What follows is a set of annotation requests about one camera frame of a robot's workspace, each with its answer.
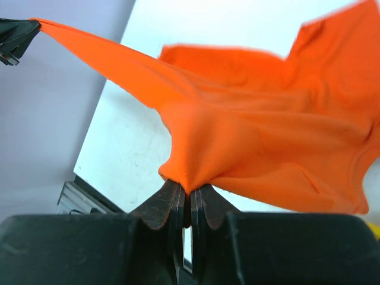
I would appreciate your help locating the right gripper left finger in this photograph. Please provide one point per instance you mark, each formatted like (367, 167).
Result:
(160, 234)

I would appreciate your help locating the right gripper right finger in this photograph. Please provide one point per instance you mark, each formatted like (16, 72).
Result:
(208, 211)

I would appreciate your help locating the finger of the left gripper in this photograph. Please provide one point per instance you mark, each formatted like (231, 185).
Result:
(16, 36)
(10, 59)

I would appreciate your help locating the orange t shirt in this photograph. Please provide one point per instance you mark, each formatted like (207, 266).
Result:
(298, 133)

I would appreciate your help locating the yellow plastic tray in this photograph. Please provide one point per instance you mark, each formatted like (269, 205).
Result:
(375, 229)

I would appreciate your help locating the aluminium frame rail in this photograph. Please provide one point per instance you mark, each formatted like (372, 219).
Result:
(78, 197)

